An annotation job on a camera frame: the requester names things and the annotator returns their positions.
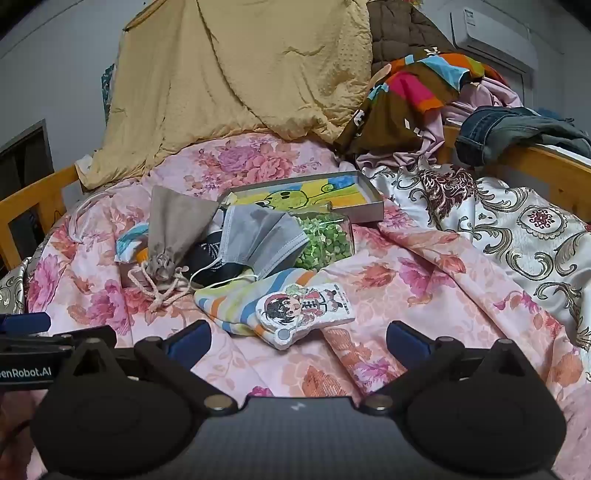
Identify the cartoon figure plush pad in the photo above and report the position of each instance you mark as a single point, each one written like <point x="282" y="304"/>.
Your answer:
<point x="304" y="309"/>

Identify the pastel striped cloth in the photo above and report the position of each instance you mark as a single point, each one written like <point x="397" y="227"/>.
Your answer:
<point x="226" y="300"/>

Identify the blue denim jeans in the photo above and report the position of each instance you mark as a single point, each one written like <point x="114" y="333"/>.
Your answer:
<point x="489" y="134"/>

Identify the grey green garment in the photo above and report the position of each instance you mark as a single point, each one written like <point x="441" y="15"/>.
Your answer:
<point x="563" y="131"/>

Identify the teal patterned wall hanging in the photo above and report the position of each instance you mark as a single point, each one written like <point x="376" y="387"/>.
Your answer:
<point x="107" y="87"/>

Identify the cream ornate patterned blanket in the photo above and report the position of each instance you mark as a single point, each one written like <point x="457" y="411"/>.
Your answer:
<point x="508" y="230"/>

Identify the dark framed panel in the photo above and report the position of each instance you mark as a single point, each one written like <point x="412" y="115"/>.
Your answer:
<point x="23" y="157"/>

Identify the white air conditioner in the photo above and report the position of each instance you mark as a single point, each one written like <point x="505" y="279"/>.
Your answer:
<point x="498" y="37"/>

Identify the pink floral bedsheet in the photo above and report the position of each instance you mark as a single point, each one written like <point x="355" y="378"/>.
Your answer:
<point x="415" y="286"/>

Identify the grey face mask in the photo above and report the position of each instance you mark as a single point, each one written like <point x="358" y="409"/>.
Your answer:
<point x="263" y="235"/>

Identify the wooden bed frame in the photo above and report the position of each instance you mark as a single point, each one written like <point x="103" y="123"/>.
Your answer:
<point x="554" y="170"/>

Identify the shallow grey box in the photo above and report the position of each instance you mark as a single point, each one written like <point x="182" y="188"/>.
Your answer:
<point x="323" y="194"/>

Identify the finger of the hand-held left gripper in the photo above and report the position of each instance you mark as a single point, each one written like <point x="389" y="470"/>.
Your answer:
<point x="46" y="341"/>
<point x="23" y="323"/>

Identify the pale pink cloth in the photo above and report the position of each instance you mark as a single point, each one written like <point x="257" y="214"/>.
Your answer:
<point x="485" y="94"/>

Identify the colourful patchwork cloth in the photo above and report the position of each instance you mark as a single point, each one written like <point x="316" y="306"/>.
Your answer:
<point x="392" y="110"/>

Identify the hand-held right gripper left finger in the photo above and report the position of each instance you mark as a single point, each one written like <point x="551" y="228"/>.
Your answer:
<point x="189" y="344"/>

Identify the black cloth white pattern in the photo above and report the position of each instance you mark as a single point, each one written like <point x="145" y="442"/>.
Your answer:
<point x="207" y="258"/>

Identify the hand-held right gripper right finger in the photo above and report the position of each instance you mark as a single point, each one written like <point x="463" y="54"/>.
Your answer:
<point x="408" y="344"/>

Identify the brown quilted jacket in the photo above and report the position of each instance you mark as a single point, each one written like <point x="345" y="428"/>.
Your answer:
<point x="397" y="37"/>

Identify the yellow dotted quilt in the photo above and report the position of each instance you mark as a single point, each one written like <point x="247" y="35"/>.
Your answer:
<point x="231" y="69"/>

